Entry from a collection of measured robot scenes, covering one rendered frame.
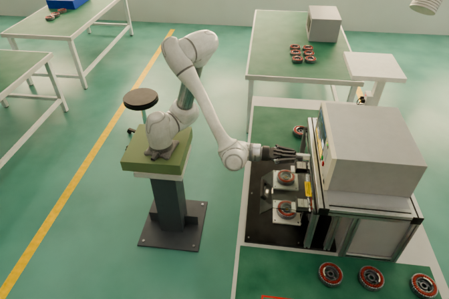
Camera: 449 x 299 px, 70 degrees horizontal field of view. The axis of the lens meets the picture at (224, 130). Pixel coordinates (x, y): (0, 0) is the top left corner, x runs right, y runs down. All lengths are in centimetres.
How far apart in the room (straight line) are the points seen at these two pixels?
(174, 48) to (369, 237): 129
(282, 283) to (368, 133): 82
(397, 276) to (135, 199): 209
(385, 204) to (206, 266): 144
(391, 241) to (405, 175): 36
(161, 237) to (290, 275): 129
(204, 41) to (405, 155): 106
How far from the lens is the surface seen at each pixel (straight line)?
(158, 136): 202
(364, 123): 171
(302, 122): 257
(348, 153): 150
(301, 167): 195
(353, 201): 160
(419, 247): 205
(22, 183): 359
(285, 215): 184
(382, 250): 186
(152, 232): 277
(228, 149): 142
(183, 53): 160
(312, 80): 317
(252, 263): 175
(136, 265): 267
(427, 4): 249
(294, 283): 173
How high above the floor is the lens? 228
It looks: 39 degrees down
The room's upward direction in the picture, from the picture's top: straight up
